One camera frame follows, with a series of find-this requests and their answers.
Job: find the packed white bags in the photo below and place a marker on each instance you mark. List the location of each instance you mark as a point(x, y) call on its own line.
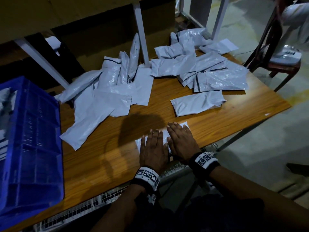
point(4, 128)

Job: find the person's left hand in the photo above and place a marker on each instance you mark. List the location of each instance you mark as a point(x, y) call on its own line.
point(153, 153)

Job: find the blue plastic crate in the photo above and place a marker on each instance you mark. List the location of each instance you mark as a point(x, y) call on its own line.
point(34, 157)

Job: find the wooden table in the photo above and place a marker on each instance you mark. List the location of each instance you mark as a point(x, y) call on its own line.
point(231, 113)

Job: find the white plastic mailer bag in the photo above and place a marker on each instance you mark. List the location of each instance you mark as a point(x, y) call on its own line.
point(166, 130)

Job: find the person's right hand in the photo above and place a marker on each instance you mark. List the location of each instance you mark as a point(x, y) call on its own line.
point(183, 142)

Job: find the right marker wristband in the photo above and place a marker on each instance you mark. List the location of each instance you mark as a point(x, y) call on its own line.
point(204, 162)

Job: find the person's right forearm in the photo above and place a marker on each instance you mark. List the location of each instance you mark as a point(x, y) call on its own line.
point(260, 200)

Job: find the pile of grey mailer bags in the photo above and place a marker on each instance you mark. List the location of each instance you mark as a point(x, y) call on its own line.
point(111, 94)

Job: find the marker wristband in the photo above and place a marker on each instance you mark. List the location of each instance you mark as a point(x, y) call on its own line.
point(204, 162)
point(147, 179)

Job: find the left marker wristband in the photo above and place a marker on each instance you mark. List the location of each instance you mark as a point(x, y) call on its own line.
point(147, 179)

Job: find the white metal shelf leg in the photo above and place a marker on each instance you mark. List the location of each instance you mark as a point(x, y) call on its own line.
point(220, 17)
point(141, 35)
point(42, 63)

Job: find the brown wooden chair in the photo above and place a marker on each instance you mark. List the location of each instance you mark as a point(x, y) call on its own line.
point(265, 50)

